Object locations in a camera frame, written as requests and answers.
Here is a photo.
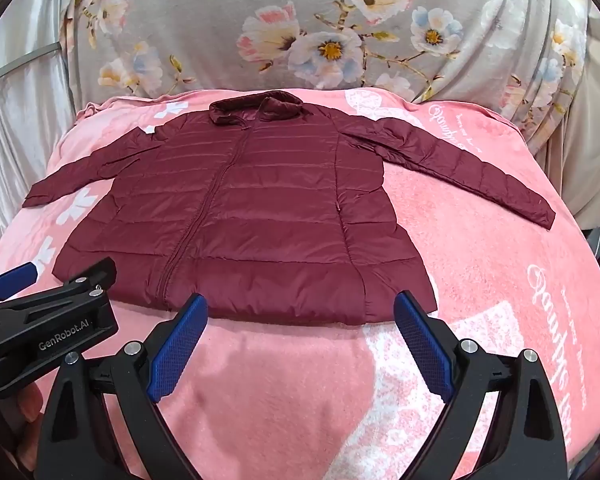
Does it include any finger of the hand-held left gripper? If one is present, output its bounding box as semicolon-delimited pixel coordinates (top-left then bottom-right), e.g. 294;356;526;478
0;257;119;333
0;261;40;313

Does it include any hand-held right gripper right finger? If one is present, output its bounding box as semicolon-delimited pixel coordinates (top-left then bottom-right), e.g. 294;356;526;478
392;290;569;480

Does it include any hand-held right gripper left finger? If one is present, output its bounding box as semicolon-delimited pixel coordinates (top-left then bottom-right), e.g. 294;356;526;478
32;292;210;480

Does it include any maroon puffer jacket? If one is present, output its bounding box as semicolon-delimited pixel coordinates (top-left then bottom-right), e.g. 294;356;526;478
22;90;557;326

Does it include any person's left hand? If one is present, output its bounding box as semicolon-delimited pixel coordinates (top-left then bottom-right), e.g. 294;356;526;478
7;382;47;476

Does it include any pink printed blanket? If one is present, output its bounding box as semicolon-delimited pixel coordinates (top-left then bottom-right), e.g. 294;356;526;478
0;87;600;480

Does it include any white satin cloth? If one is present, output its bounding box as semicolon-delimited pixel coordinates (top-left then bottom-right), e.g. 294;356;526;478
0;0;88;261

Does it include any grey floral bed sheet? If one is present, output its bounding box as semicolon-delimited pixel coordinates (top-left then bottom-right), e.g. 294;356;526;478
55;0;593;148

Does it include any grey strap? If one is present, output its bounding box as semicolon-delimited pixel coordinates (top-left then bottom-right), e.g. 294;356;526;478
0;42;61;86

